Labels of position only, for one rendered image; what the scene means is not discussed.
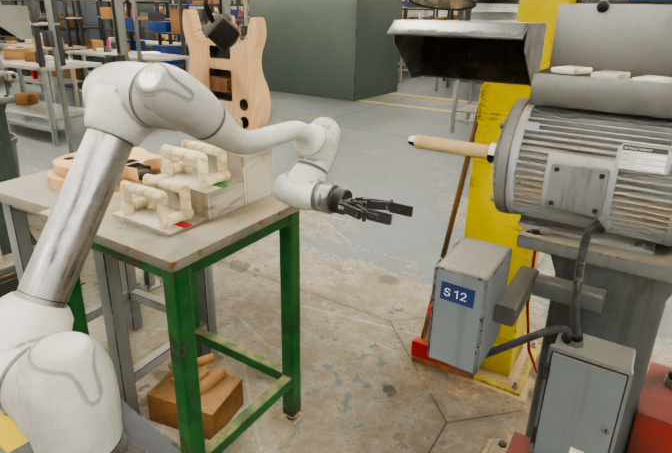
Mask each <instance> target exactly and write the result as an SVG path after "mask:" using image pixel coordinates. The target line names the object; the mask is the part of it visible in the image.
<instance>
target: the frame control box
mask: <svg viewBox="0 0 672 453"><path fill-rule="evenodd" d="M511 255H512V248H510V247H506V246H502V245H498V244H494V243H490V242H486V241H482V240H477V239H473V238H469V237H465V238H464V239H463V240H461V241H460V242H459V243H458V244H457V245H456V246H455V247H454V248H453V249H452V250H451V251H450V252H449V253H448V254H447V255H446V256H445V257H444V258H443V259H442V260H441V261H440V262H439V263H438V264H437V265H436V266H435V268H434V278H433V283H432V299H431V310H430V320H429V331H428V341H427V352H428V353H427V356H428V357H429V358H430V359H433V360H436V361H438V362H441V363H444V364H446V365H449V366H452V367H454V368H457V369H460V370H462V371H465V372H467V373H470V374H476V373H477V371H478V369H479V368H480V366H481V364H482V362H483V361H484V359H485V358H488V357H491V356H494V355H496V354H499V353H502V352H504V351H507V350H510V349H512V348H515V347H517V346H520V345H522V344H525V343H528V342H530V341H533V340H536V339H538V338H541V337H544V336H547V335H551V334H555V333H563V335H562V336H561V339H562V343H563V344H565V345H567V346H571V347H572V343H571V341H572V340H571V335H572V331H571V329H570V328H569V327H567V326H565V325H553V326H549V327H545V328H542V329H539V330H536V331H534V332H531V333H528V334H526V335H523V336H520V337H518V338H515V339H513V340H510V341H508V342H505V343H503V344H500V345H498V346H495V347H492V345H493V344H494V342H495V340H496V339H497V337H498V335H499V334H500V328H501V324H500V323H497V322H495V321H494V320H493V314H494V307H495V304H496V303H497V301H498V300H499V298H500V297H501V295H502V294H503V292H504V291H505V289H506V288H507V281H508V275H509V268H510V261H511ZM491 347H492V348H491Z"/></svg>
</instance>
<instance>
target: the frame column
mask: <svg viewBox="0 0 672 453"><path fill-rule="evenodd" d="M551 259H552V263H553V267H554V271H555V276H554V277H558V278H562V279H566V280H570V281H573V280H574V275H575V274H574V273H575V268H576V267H575V266H576V261H575V260H571V259H567V258H563V257H559V256H554V255H551ZM584 267H585V268H584V273H583V274H584V275H583V280H582V281H583V282H582V283H583V284H585V285H589V286H593V287H597V288H601V289H605V290H606V296H605V300H604V304H603V308H602V312H601V314H598V313H595V312H591V311H588V310H584V309H580V330H581V332H582V333H583V334H587V335H590V336H593V337H596V338H600V339H603V340H606V341H610V342H613V343H616V344H619V345H623V346H626V347H629V348H633V349H635V350H636V354H635V361H634V368H633V370H634V376H633V380H632V384H631V388H630V391H629V395H628V399H627V403H626V406H625V410H624V414H623V418H622V422H621V425H620V429H619V433H618V437H617V440H616V444H615V448H614V452H613V453H625V450H626V446H627V443H628V439H629V435H630V432H631V428H632V424H633V421H634V417H635V414H636V410H637V406H638V403H639V399H640V395H641V392H642V388H643V384H644V381H645V377H646V374H647V373H648V371H647V370H649V365H650V360H651V355H652V352H653V348H654V344H655V341H656V337H657V334H658V330H659V326H660V323H661V319H662V315H663V314H664V313H665V308H666V306H665V304H666V301H667V300H668V299H669V298H670V297H671V296H672V284H671V283H667V282H663V281H658V280H654V279H650V278H646V277H642V276H638V275H633V274H629V273H625V272H621V271H617V270H613V269H608V268H604V267H600V266H596V265H592V264H588V263H585V266H584ZM553 325H565V326H567V327H569V328H570V329H571V306H570V305H566V304H563V303H559V302H556V301H552V300H550V303H549V309H548V314H547V320H546V325H545V327H549V326H553ZM558 334H559V333H555V334H551V335H547V336H544V337H543V341H542V346H541V352H540V357H539V363H538V368H537V373H536V379H535V384H534V390H533V395H532V400H531V406H530V411H529V417H528V422H527V427H526V433H525V436H528V437H530V438H531V434H532V429H533V427H534V423H535V418H536V412H537V407H538V402H539V397H540V392H541V386H542V381H543V379H542V375H543V371H544V365H545V364H546V360H547V355H548V350H549V347H550V344H555V341H556V339H557V336H558Z"/></svg>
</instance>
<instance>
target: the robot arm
mask: <svg viewBox="0 0 672 453"><path fill-rule="evenodd" d="M82 96H83V100H84V103H85V115H84V124H85V127H86V128H87V131H86V133H85V135H84V138H83V140H82V142H81V144H80V147H79V149H78V151H77V153H76V156H75V158H74V160H73V163H72V165H71V167H70V169H69V172H68V174H67V176H66V179H65V181H64V183H63V185H62V188H61V190H60V192H59V194H58V197H57V199H56V201H55V204H54V206H53V208H52V210H51V213H50V215H49V217H48V220H47V222H46V224H45V226H44V229H43V231H42V233H41V235H40V238H39V240H38V242H37V245H36V247H35V249H34V251H33V254H32V256H31V258H30V261H29V263H28V265H27V267H26V270H25V272H24V274H23V276H22V279H21V281H20V283H19V286H18V288H17V290H16V291H13V292H10V293H8V294H6V295H4V296H3V297H1V298H0V411H2V412H4V413H6V414H7V415H8V416H9V417H10V418H11V420H12V421H13V422H14V423H15V425H16V426H17V427H18V428H19V430H20V431H21V433H22V434H23V436H24V437H25V438H26V439H28V440H29V441H30V444H31V447H32V449H33V452H31V453H148V451H147V449H146V448H144V447H141V446H139V445H137V444H136V443H135V442H134V441H133V440H132V439H131V438H130V437H129V436H128V435H127V434H126V433H125V432H124V429H123V425H122V408H121V399H120V392H119V387H118V382H117V377H116V373H115V370H114V366H113V363H112V361H111V358H110V357H109V355H108V353H107V352H106V350H105V349H104V348H103V346H102V345H101V344H100V343H99V342H98V341H97V340H95V339H94V338H93V337H91V336H90V335H88V334H85V333H81V332H75V331H72V328H73V322H74V317H73V314H72V311H71V309H70V307H69V306H68V305H67V304H68V301H69V299H70V296H71V294H72V292H73V289H74V287H75V285H76V282H77V280H78V277H79V275H80V273H81V270H82V268H83V265H84V263H85V261H86V258H87V256H88V254H89V251H90V249H91V246H92V244H93V242H94V239H95V237H96V234H97V232H98V230H99V227H100V225H101V222H102V220H103V218H104V215H105V213H106V211H107V208H108V206H109V203H110V201H111V199H112V196H113V194H114V191H115V189H116V187H117V184H118V182H119V180H120V177H121V175H122V172H123V170H124V168H125V165H126V163H127V160H128V158H129V156H130V153H131V151H132V148H133V147H137V146H138V145H140V144H141V143H142V142H143V140H144V139H145V138H146V137H147V136H148V135H149V133H150V132H151V131H152V130H153V129H154V128H155V127H159V128H165V129H170V130H174V131H179V130H180V131H181V132H184V133H186V134H188V135H190V136H192V137H194V138H196V139H197V140H200V141H203V142H206V143H208V144H211V145H213V146H216V147H218V148H221V149H223V150H225V151H228V152H230V153H234V154H239V155H250V154H255V153H259V152H262V151H265V150H267V149H270V148H273V147H275V146H278V145H281V144H283V143H286V142H289V141H292V140H294V146H295V149H296V152H297V156H298V159H297V162H296V164H295V166H294V168H293V169H292V170H291V171H290V172H287V173H284V174H282V175H280V176H278V177H277V178H276V180H275V182H274V186H273V191H274V195H275V196H276V198H277V199H279V200H280V201H282V202H283V203H285V204H287V205H289V206H291V207H294V208H297V209H301V210H307V211H309V210H315V211H318V212H323V213H327V214H332V213H337V214H341V215H345V214H347V215H349V216H351V217H354V218H356V219H358V220H361V218H362V222H366V218H367V220H370V221H374V222H378V223H382V224H386V225H391V221H392V214H390V213H386V212H382V211H377V210H389V212H391V213H395V214H400V215H404V216H408V217H412V214H413V206H408V205H404V204H399V203H395V202H393V200H392V199H391V200H383V199H375V198H367V197H363V196H362V197H355V198H354V197H353V195H352V192H351V191H350V190H348V189H343V188H340V187H339V186H338V185H336V184H332V183H327V182H325V181H326V176H327V174H328V171H329V169H330V168H331V166H332V164H333V161H334V159H335V156H336V153H337V150H338V147H339V143H340V128H339V126H338V124H337V123H336V122H335V121H334V120H333V119H331V118H328V117H319V118H317V119H316V120H314V121H313V122H312V123H311V124H306V123H303V122H300V121H287V122H282V123H278V124H274V125H270V126H266V127H262V128H258V129H254V130H244V129H242V128H241V127H240V126H239V125H238V124H237V123H236V121H235V120H234V119H233V117H232V116H231V115H230V114H229V112H228V111H227V109H226V108H225V106H224V105H223V104H222V103H221V102H220V101H219V100H218V99H217V98H216V97H215V95H214V94H213V93H212V92H211V91H210V90H209V89H208V88H206V87H205V86H204V85H203V84H202V83H200V82H199V81H198V80H197V79H195V78H194V77H193V76H191V75H190V74H188V73H187V72H185V71H184V70H182V69H180V68H178V67H176V66H173V65H170V64H166V63H161V62H154V63H150V64H148V63H141V62H127V61H123V62H112V63H107V64H104V65H101V66H99V67H97V68H96V69H94V70H93V71H92V72H90V73H89V74H88V76H87V77H86V78H85V80H84V83H83V86H82ZM373 209H374V210H373Z"/></svg>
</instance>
